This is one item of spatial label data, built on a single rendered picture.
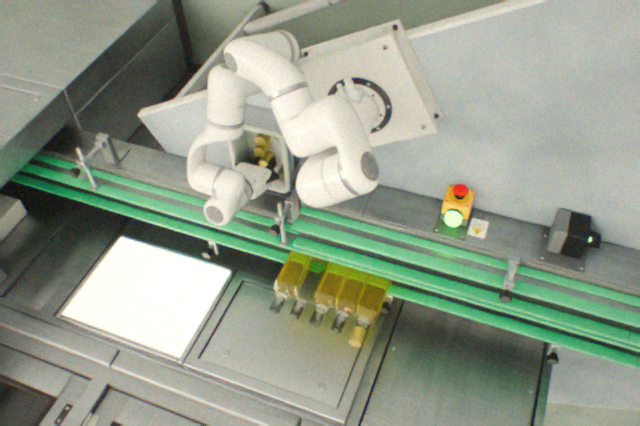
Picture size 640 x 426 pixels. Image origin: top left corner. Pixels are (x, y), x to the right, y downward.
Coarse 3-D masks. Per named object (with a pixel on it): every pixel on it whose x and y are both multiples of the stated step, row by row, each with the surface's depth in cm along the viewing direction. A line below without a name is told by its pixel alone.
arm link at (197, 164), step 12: (204, 132) 138; (216, 132) 135; (228, 132) 135; (240, 132) 137; (192, 144) 142; (204, 144) 138; (192, 156) 142; (204, 156) 147; (192, 168) 144; (204, 168) 145; (216, 168) 145; (192, 180) 145; (204, 180) 144; (204, 192) 146
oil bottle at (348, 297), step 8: (352, 272) 163; (360, 272) 163; (344, 280) 162; (352, 280) 162; (360, 280) 162; (344, 288) 160; (352, 288) 160; (360, 288) 160; (344, 296) 158; (352, 296) 158; (360, 296) 160; (336, 304) 158; (344, 304) 157; (352, 304) 157; (336, 312) 159; (344, 312) 157; (352, 312) 157
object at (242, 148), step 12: (252, 132) 169; (264, 132) 156; (276, 132) 156; (240, 144) 169; (252, 144) 172; (276, 144) 169; (240, 156) 171; (252, 156) 176; (276, 156) 172; (276, 168) 176; (288, 168) 164; (276, 180) 173; (288, 180) 167
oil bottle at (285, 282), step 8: (288, 256) 168; (296, 256) 168; (304, 256) 168; (288, 264) 166; (296, 264) 166; (304, 264) 166; (280, 272) 165; (288, 272) 164; (296, 272) 164; (280, 280) 163; (288, 280) 163; (296, 280) 163; (280, 288) 162; (288, 288) 161; (288, 296) 162
